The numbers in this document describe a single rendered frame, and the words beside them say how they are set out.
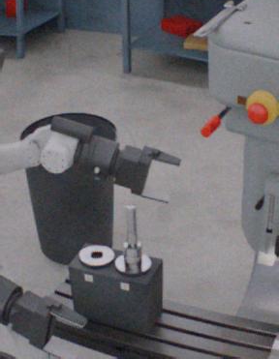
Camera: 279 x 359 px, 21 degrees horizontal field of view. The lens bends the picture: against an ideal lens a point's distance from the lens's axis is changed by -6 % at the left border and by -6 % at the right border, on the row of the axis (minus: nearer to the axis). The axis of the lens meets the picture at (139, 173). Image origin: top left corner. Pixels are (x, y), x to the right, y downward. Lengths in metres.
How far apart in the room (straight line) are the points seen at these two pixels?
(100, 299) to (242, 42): 0.95
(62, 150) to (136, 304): 0.50
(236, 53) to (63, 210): 2.43
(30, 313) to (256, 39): 0.62
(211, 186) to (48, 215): 1.14
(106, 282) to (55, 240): 1.84
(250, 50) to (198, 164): 3.39
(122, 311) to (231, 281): 1.78
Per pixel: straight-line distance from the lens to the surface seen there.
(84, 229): 3.77
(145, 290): 1.97
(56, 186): 3.62
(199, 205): 4.33
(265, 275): 2.25
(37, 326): 1.31
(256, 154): 1.59
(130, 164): 1.72
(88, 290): 2.05
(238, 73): 1.37
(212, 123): 1.42
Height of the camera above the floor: 2.35
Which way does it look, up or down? 31 degrees down
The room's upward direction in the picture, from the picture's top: 2 degrees counter-clockwise
